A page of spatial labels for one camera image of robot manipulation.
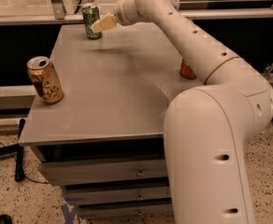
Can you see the brown gold beverage can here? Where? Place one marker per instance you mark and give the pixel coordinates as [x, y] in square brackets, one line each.
[43, 76]

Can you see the grey metal railing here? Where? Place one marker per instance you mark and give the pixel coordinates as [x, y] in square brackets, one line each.
[49, 13]

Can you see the bottom grey drawer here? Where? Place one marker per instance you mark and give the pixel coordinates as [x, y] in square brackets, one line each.
[125, 211]

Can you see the black shoe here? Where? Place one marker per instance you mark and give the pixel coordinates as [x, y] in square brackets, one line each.
[5, 219]

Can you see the green soda can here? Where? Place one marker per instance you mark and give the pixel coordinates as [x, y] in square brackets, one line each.
[90, 14]

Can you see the black stand leg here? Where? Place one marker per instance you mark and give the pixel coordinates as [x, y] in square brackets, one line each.
[16, 152]

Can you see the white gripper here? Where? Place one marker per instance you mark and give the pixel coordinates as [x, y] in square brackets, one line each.
[122, 15]

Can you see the grey drawer cabinet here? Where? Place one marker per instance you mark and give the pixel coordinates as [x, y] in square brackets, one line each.
[116, 92]

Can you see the top grey drawer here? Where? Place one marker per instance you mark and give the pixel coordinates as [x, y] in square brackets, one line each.
[67, 173]

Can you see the grey drawer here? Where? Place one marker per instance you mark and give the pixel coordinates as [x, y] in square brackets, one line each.
[125, 211]
[67, 173]
[78, 197]

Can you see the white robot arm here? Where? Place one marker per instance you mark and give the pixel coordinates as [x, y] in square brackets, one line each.
[205, 127]

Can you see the red Coca-Cola can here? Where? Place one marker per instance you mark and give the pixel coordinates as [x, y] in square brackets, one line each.
[186, 71]

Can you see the middle grey drawer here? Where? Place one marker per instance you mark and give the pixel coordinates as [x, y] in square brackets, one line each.
[78, 197]

